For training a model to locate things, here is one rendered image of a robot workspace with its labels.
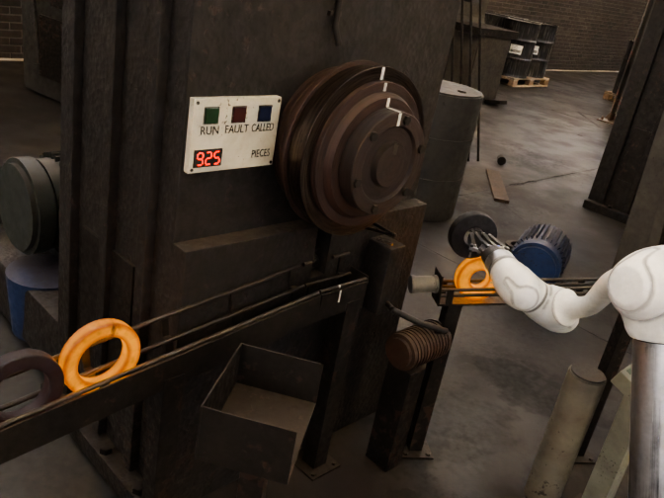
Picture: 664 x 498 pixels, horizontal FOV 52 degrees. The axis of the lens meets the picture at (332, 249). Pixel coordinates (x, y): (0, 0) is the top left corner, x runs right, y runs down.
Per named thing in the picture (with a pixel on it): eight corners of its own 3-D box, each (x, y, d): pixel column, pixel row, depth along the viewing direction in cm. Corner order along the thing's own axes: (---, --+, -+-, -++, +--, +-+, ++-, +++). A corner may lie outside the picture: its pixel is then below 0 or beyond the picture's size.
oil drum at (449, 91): (356, 197, 495) (380, 72, 460) (408, 188, 536) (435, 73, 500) (418, 228, 459) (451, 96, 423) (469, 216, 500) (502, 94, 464)
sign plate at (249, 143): (183, 171, 164) (190, 96, 157) (267, 162, 182) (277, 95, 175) (188, 174, 163) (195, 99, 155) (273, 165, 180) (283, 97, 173)
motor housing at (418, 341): (356, 456, 242) (386, 326, 220) (396, 434, 257) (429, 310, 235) (382, 478, 234) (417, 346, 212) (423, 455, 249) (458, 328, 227)
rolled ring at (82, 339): (48, 361, 144) (42, 353, 146) (85, 411, 156) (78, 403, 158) (124, 308, 152) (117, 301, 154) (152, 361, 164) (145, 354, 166)
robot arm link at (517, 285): (479, 276, 193) (510, 297, 199) (499, 305, 180) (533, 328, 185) (506, 248, 190) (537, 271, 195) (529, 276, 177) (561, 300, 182)
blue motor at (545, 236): (496, 289, 391) (513, 234, 377) (517, 258, 440) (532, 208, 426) (549, 308, 381) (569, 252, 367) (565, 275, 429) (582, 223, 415)
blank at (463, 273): (446, 290, 226) (450, 294, 223) (464, 248, 221) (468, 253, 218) (487, 299, 231) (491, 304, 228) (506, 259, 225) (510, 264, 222)
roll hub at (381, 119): (329, 214, 178) (349, 109, 167) (399, 202, 197) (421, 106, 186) (345, 222, 175) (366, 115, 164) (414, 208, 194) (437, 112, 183)
